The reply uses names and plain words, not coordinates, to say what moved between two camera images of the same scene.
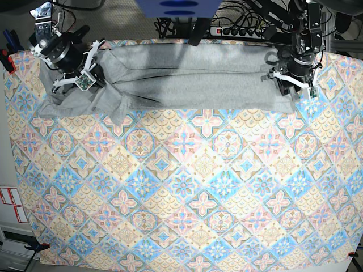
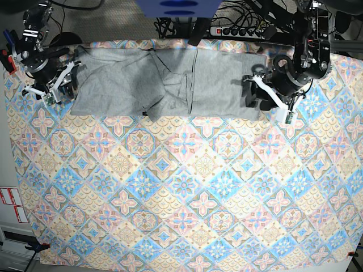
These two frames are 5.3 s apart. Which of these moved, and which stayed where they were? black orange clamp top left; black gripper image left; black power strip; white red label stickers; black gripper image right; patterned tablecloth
Moved: black gripper image right; black gripper image left
Stayed: black orange clamp top left; white red label stickers; patterned tablecloth; black power strip
